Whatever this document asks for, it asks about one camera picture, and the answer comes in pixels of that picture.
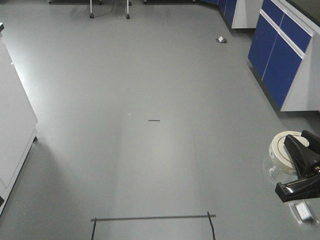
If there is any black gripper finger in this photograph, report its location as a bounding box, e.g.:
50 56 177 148
275 174 320 203
284 130 320 178

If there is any glass jar with cream lid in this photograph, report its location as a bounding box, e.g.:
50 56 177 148
262 131 309 186

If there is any floor power outlet box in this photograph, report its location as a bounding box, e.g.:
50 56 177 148
288 201 316 225

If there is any blue lab cabinet right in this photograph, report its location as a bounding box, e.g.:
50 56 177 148
213 0 320 112

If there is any small floor debris object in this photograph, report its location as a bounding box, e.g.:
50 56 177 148
216 36 227 44

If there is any white cabinet left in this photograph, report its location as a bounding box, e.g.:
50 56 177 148
0 39 38 212

